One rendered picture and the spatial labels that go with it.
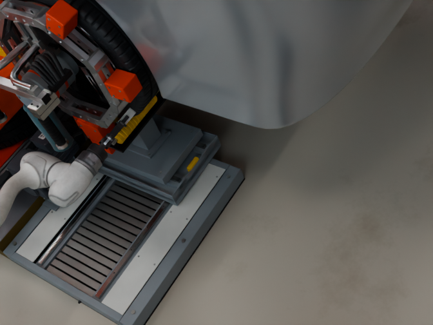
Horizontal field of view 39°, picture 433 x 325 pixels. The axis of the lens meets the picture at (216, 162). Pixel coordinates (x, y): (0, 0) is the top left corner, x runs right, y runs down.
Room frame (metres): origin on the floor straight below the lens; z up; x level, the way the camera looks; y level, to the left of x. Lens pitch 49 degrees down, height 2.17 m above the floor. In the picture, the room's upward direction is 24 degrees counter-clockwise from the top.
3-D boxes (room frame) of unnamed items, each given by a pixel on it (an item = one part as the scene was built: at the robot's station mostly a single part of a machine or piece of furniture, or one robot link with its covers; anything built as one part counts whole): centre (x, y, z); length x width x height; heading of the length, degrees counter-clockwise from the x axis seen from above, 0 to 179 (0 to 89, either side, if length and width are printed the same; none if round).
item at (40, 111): (1.63, 0.44, 0.93); 0.09 x 0.05 x 0.05; 128
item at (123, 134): (1.86, 0.23, 0.51); 0.29 x 0.06 x 0.06; 128
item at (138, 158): (1.99, 0.24, 0.32); 0.40 x 0.30 x 0.28; 38
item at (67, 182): (1.54, 0.51, 0.64); 0.16 x 0.13 x 0.11; 128
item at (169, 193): (1.99, 0.24, 0.13); 0.50 x 0.36 x 0.10; 38
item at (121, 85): (1.64, 0.18, 0.85); 0.09 x 0.08 x 0.07; 38
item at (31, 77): (1.85, 0.43, 0.85); 0.21 x 0.14 x 0.14; 128
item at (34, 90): (1.74, 0.41, 1.03); 0.19 x 0.18 x 0.11; 128
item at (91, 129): (1.91, 0.35, 0.48); 0.16 x 0.12 x 0.17; 128
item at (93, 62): (1.89, 0.38, 0.85); 0.54 x 0.07 x 0.54; 38
